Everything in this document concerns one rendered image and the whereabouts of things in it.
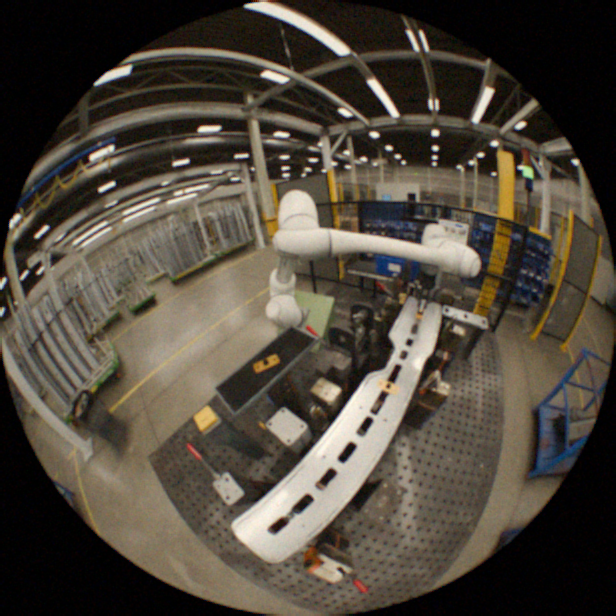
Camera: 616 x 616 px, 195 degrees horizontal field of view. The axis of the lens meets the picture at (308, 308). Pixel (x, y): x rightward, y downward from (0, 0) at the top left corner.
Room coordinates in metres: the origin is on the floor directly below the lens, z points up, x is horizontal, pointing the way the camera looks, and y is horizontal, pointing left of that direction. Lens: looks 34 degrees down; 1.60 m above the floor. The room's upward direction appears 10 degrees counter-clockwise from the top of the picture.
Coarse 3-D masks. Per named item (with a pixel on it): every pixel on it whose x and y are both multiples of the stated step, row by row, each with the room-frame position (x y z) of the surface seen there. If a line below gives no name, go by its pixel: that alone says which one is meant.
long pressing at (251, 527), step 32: (416, 320) 0.60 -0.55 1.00; (352, 416) 0.22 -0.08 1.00; (384, 416) 0.19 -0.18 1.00; (320, 448) 0.13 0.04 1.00; (384, 448) 0.08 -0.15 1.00; (288, 480) 0.04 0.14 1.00; (352, 480) 0.01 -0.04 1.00; (256, 512) -0.07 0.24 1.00; (288, 512) -0.06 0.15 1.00; (320, 512) -0.07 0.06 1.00; (256, 544) -0.18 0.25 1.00; (288, 544) -0.17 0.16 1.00
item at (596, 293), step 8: (600, 256) -0.56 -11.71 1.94; (600, 264) -0.66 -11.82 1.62; (608, 264) -1.28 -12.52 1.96; (600, 272) -0.78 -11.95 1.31; (608, 272) -1.41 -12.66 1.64; (600, 280) -0.91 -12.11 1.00; (608, 280) -1.55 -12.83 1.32; (592, 288) -0.51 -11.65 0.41; (600, 288) -1.07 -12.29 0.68; (592, 296) -0.68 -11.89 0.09; (600, 296) -1.26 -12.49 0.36; (600, 304) -1.47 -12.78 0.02
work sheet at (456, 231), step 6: (438, 222) 1.00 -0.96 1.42; (444, 222) 0.97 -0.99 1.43; (450, 222) 0.94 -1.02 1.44; (456, 222) 0.91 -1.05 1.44; (462, 222) 0.88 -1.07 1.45; (444, 228) 0.96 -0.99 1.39; (450, 228) 0.93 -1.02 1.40; (456, 228) 0.90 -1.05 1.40; (462, 228) 0.87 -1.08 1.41; (468, 228) 0.84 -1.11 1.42; (450, 234) 0.93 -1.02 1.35; (456, 234) 0.90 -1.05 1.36; (462, 234) 0.87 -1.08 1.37; (468, 234) 0.84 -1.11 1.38; (450, 240) 0.93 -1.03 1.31; (456, 240) 0.90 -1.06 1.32; (462, 240) 0.87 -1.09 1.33
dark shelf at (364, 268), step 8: (352, 264) 1.38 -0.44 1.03; (360, 264) 1.35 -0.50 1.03; (368, 264) 1.33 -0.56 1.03; (352, 272) 1.26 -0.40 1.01; (360, 272) 1.21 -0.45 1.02; (368, 272) 1.18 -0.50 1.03; (376, 272) 1.16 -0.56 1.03; (392, 280) 1.03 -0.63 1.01; (416, 280) 0.95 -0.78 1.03; (448, 280) 0.88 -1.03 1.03; (440, 288) 0.80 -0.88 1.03; (448, 288) 0.78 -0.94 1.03; (456, 288) 0.76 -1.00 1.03; (456, 296) 0.70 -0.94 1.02
